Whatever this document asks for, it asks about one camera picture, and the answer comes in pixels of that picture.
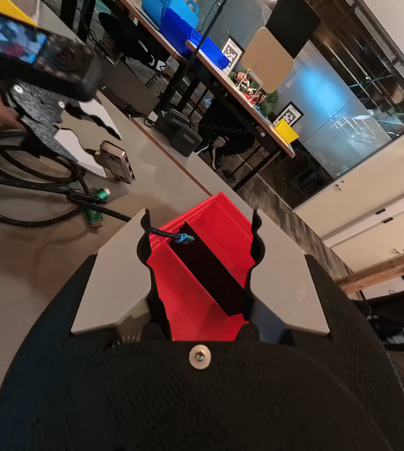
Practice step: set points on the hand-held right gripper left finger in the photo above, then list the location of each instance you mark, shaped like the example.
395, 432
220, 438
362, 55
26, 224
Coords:
113, 285

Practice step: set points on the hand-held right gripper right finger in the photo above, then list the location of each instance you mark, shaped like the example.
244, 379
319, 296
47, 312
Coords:
290, 289

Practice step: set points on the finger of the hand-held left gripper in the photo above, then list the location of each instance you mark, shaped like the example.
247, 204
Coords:
78, 148
99, 116

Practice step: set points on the red storage bin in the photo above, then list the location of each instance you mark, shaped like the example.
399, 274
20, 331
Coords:
187, 310

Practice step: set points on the black box under table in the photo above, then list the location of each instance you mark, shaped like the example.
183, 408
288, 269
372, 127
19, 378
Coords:
131, 84

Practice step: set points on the black hard case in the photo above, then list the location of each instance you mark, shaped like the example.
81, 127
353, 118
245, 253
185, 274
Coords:
187, 141
172, 121

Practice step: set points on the white double door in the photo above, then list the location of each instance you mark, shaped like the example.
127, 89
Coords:
381, 236

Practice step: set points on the blue storage bin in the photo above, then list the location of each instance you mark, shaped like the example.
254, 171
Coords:
177, 26
210, 51

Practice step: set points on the blue bag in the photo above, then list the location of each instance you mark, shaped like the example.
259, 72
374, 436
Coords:
156, 8

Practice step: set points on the framed marker tag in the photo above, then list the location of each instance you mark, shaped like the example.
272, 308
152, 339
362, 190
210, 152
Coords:
232, 51
290, 114

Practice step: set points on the long brown-edged table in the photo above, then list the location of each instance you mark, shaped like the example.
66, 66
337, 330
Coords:
279, 139

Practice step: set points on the small yellow bin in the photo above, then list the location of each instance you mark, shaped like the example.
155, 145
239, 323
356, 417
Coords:
286, 132

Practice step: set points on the glass partition window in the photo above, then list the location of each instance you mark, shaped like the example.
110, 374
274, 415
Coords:
346, 105

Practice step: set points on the wooden post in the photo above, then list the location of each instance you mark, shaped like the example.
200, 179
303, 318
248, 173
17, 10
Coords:
381, 271

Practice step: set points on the black wall panel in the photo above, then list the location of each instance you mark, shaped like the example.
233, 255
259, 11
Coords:
293, 24

